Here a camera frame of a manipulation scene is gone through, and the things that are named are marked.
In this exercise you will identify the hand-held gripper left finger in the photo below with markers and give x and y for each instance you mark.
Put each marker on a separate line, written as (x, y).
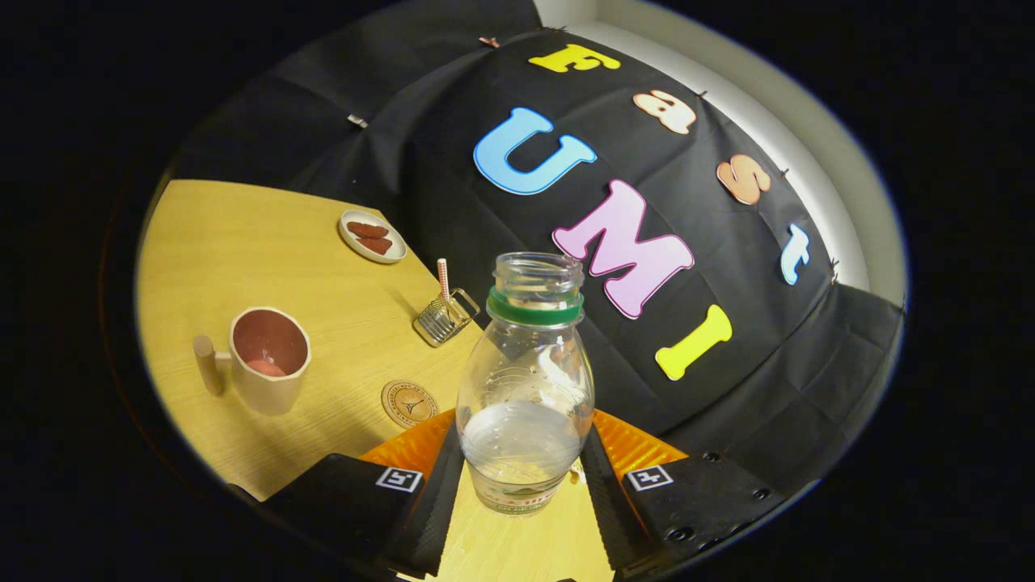
(437, 517)

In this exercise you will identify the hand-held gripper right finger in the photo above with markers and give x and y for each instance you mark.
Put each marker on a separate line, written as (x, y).
(606, 509)

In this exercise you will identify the round wooden coaster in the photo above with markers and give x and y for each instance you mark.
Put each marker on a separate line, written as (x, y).
(410, 404)

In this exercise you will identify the clear plastic juice bottle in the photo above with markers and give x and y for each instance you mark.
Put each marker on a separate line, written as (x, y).
(525, 388)

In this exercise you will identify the red striped straw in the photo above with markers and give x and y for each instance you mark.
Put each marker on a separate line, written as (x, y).
(443, 279)

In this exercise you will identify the red sausage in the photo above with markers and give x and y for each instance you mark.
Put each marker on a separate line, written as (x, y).
(376, 245)
(368, 229)

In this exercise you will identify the white round plate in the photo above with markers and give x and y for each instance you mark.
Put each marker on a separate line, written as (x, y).
(356, 242)

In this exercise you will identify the wooden table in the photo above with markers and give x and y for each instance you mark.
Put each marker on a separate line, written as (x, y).
(242, 242)

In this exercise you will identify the black backdrop cloth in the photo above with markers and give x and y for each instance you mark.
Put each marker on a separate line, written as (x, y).
(453, 162)

